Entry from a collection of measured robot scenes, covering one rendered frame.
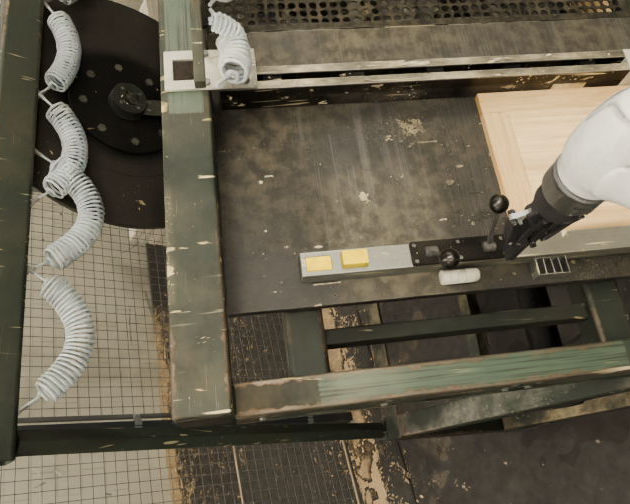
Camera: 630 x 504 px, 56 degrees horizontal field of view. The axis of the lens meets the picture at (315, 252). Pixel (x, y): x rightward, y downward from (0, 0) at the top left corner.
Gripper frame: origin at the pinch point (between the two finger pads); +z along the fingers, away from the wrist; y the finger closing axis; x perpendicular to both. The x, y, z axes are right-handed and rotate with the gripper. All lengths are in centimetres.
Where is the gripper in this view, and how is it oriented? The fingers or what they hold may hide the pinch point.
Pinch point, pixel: (515, 245)
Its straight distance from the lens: 112.9
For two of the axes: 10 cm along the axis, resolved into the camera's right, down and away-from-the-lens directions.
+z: -0.8, 3.9, 9.2
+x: -1.3, -9.2, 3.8
